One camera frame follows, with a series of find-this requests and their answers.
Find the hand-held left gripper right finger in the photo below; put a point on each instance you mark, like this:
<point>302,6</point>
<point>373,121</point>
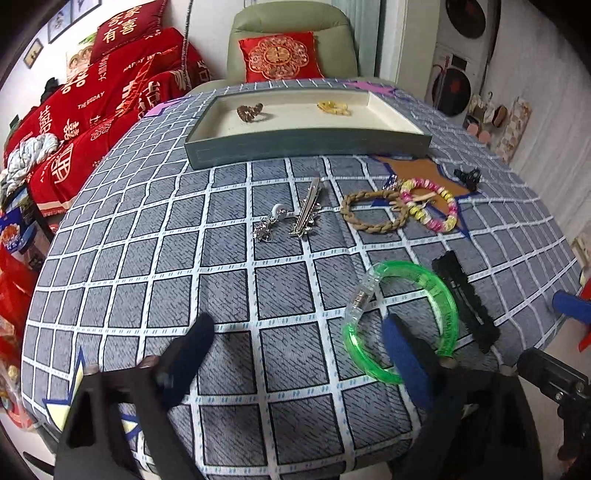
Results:
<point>406,360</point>

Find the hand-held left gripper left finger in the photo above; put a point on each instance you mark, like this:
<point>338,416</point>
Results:
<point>184,355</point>

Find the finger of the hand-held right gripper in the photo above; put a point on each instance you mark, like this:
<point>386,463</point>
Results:
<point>570,304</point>
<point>549,381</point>

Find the long black hair clip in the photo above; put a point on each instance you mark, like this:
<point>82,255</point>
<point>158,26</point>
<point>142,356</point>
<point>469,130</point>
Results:
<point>466,295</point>

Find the small black claw clip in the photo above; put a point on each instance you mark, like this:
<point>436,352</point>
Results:
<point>468,176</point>

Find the small silver charm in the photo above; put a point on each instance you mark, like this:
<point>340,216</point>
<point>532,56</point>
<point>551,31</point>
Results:
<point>392,183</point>

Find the silver metal hair clip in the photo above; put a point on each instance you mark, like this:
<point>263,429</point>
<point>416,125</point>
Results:
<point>307,205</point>

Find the grey tray with cream inside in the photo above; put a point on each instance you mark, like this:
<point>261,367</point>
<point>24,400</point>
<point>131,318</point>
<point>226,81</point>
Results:
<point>314,147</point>

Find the small wooden clothespin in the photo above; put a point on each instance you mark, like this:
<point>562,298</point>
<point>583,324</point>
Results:
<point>422,197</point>

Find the red gift bags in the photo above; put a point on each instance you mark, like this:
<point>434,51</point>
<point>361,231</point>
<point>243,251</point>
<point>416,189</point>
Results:
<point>14,300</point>

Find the pink slipper group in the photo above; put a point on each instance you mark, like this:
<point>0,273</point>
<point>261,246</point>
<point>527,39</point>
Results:
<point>485,124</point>

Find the blue printed box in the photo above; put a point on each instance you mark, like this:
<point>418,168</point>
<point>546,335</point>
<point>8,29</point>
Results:
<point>18,240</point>

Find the red printed blanket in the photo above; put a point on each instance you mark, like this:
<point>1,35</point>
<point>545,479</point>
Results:
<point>92,120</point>

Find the red cushion with gold pattern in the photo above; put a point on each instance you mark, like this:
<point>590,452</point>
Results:
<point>277,57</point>

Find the photo print with figures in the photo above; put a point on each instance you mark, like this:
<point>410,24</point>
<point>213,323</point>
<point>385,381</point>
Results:
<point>81,57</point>

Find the pale blue curtain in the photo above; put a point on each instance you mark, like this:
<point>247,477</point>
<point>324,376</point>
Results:
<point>358,37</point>

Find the silver tinsel pole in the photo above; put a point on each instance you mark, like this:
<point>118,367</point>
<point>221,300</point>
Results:
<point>186,27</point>

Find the red printed pillow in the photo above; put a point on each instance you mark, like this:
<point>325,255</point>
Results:
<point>124,27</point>

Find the pale green armchair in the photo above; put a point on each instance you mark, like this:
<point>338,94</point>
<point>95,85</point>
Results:
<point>286,18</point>

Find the framed wall picture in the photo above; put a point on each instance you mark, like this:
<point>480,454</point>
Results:
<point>60,23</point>
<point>33,52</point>

